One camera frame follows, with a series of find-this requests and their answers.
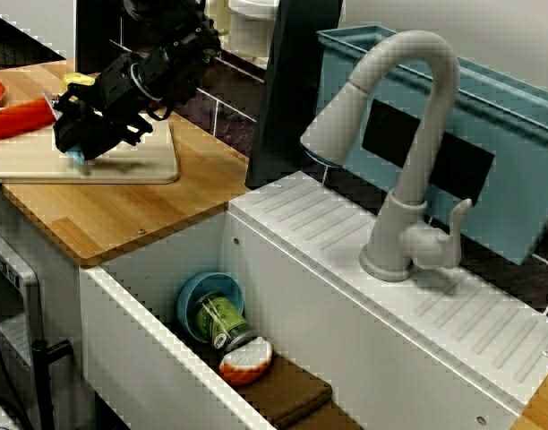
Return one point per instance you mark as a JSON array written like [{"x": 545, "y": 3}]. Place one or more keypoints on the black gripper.
[{"x": 113, "y": 98}]

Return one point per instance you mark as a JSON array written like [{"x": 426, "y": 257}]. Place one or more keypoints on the red toy sausage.
[{"x": 19, "y": 118}]

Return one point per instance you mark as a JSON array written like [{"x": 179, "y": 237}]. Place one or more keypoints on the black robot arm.
[{"x": 180, "y": 40}]

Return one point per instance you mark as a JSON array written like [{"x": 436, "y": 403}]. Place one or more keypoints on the light wooden cutting board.
[{"x": 135, "y": 165}]

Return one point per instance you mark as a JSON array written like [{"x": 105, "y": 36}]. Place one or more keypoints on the yellow toy corn cob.
[{"x": 77, "y": 79}]

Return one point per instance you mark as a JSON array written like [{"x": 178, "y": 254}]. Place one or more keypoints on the grey toy dishwasher front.
[{"x": 28, "y": 291}]

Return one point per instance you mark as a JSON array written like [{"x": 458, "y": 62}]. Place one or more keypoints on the blue bowl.
[{"x": 186, "y": 295}]

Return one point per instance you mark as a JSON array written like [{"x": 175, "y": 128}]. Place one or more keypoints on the tall clear white-lidded container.
[{"x": 247, "y": 31}]

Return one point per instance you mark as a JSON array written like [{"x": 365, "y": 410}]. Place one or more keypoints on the black vertical panel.
[{"x": 292, "y": 89}]

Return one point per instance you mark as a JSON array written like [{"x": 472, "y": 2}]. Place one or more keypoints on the green can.
[{"x": 216, "y": 318}]

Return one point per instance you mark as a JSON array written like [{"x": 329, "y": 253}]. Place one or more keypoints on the orange white toy sushi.
[{"x": 242, "y": 372}]

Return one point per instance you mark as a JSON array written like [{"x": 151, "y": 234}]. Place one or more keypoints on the white toy sink unit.
[{"x": 323, "y": 313}]

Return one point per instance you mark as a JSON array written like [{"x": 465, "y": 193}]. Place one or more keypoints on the grey toy faucet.
[{"x": 408, "y": 201}]

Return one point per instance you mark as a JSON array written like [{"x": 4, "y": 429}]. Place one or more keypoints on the brown cloth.
[{"x": 292, "y": 394}]

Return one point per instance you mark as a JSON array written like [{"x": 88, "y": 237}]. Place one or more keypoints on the blue plastic bin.
[{"x": 516, "y": 201}]

